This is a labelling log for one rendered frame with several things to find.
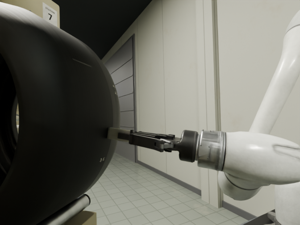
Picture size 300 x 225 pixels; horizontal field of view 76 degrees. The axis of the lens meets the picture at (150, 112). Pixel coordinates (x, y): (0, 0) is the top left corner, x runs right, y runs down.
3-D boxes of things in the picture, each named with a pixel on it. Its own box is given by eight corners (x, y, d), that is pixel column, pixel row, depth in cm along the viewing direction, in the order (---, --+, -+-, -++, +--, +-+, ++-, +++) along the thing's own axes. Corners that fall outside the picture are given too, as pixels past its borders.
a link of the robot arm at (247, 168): (225, 164, 37) (217, 185, 47) (322, 182, 32) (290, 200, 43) (227, 119, 43) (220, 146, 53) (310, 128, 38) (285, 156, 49)
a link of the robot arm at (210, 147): (227, 133, 40) (197, 129, 41) (221, 177, 40) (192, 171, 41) (223, 130, 48) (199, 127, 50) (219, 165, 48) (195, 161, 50)
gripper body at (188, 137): (200, 130, 50) (165, 125, 52) (198, 133, 41) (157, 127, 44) (196, 158, 50) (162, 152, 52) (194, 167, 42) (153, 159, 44)
